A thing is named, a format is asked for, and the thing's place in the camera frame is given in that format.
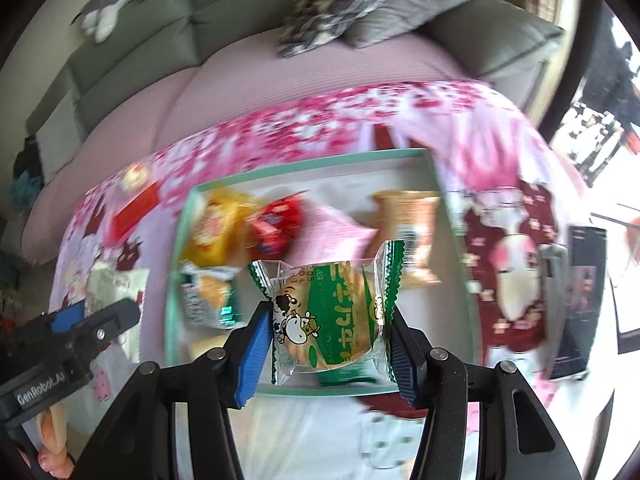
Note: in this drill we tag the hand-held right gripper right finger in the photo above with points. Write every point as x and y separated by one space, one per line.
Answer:
402 360

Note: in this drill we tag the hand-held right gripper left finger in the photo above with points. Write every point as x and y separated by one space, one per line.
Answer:
252 355

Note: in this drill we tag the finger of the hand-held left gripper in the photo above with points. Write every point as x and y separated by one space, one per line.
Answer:
67 316

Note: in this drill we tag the pale yellow snack packet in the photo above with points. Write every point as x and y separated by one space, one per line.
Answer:
207 346

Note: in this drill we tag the dark green snack packet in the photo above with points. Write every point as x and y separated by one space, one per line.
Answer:
350 372

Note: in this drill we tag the red and white snack packet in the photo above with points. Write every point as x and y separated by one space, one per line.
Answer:
117 285

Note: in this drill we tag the white tray with teal rim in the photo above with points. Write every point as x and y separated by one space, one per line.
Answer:
450 310

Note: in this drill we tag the green and white cracker packet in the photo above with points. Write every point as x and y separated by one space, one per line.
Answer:
210 295

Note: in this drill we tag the round biscuit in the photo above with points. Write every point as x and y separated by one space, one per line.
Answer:
325 310

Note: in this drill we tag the yellow orange snack packet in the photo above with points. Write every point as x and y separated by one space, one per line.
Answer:
215 230

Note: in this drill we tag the pink snack packet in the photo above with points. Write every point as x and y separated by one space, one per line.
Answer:
330 235

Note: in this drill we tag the person's left hand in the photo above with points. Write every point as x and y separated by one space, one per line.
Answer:
52 435

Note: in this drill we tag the flat red wafer packet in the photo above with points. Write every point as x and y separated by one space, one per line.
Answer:
135 210

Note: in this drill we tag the tan snack packet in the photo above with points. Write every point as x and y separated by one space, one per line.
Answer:
410 230

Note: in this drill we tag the red puffed snack packet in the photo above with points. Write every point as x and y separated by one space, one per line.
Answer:
275 225

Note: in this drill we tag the blue cloth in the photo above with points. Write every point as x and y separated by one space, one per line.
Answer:
25 190

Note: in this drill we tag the yellow cake in clear wrapper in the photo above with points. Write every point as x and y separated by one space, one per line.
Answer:
134 176

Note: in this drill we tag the dark cloth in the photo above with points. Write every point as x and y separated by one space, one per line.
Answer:
27 160

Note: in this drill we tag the black remote control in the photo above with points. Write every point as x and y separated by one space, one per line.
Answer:
582 300

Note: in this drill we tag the pink printed blanket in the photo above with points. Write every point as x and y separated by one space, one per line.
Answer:
310 130

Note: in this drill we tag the white paper sheet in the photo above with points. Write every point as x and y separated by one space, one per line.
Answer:
627 300

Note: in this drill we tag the pink knit sofa cover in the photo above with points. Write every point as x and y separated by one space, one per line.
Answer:
225 90

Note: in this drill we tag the grey sofa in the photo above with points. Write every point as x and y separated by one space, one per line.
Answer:
225 10

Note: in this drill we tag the grey pillow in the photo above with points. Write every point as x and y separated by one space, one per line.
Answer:
425 5

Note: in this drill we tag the black and white patterned pillow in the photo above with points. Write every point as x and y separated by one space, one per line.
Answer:
340 5

